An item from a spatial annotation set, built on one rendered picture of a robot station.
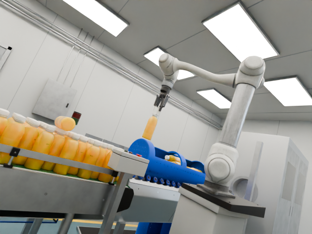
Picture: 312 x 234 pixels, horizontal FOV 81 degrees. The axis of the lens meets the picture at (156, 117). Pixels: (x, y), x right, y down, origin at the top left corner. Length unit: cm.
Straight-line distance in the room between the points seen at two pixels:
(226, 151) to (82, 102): 410
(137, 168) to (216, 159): 43
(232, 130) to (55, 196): 96
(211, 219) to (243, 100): 67
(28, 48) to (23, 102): 115
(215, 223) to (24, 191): 93
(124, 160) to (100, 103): 394
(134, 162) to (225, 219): 59
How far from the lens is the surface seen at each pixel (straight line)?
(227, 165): 100
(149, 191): 147
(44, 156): 100
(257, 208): 131
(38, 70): 476
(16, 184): 99
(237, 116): 111
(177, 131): 614
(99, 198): 114
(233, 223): 129
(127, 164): 102
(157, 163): 142
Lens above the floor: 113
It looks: 12 degrees up
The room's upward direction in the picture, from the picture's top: 19 degrees clockwise
